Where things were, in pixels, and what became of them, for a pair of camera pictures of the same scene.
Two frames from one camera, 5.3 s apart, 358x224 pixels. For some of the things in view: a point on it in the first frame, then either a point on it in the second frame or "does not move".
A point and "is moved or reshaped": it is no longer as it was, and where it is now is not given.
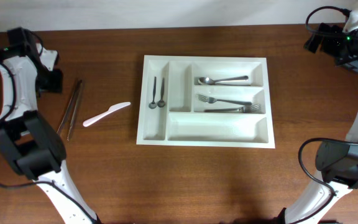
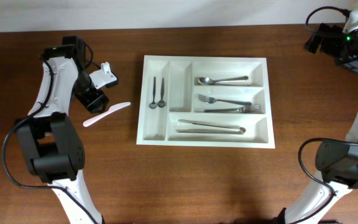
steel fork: (245, 109) does not move
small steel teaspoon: (161, 102) does not move
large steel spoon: (207, 81) does not move
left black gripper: (57, 85) -> (95, 101)
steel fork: (212, 100) does not move
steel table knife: (77, 95) is moved or reshaped
